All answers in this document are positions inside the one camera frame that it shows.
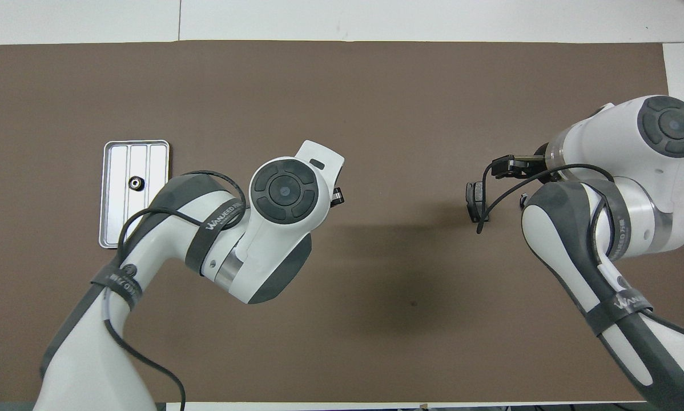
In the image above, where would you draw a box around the brown table mat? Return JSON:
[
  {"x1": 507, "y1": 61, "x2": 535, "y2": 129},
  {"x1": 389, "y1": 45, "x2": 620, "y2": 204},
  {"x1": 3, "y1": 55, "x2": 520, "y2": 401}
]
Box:
[{"x1": 0, "y1": 40, "x2": 684, "y2": 403}]

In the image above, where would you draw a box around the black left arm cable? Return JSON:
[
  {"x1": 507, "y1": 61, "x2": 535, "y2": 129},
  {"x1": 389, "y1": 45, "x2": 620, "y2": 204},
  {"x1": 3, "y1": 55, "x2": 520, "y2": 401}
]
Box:
[{"x1": 103, "y1": 170, "x2": 247, "y2": 411}]

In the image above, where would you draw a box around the silver metal tray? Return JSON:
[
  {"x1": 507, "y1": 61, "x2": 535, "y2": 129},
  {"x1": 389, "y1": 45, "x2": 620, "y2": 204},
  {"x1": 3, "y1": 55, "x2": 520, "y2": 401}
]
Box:
[{"x1": 98, "y1": 140, "x2": 170, "y2": 249}]

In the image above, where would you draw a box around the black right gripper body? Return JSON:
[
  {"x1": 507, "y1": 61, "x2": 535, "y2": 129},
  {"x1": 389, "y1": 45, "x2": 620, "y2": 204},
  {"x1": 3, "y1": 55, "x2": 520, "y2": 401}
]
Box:
[{"x1": 532, "y1": 143, "x2": 554, "y2": 183}]

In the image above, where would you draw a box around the rectangular dark brake pad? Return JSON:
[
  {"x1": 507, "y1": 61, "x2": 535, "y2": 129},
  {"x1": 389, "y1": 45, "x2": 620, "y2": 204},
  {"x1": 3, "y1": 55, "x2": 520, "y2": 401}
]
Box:
[{"x1": 465, "y1": 182, "x2": 489, "y2": 224}]

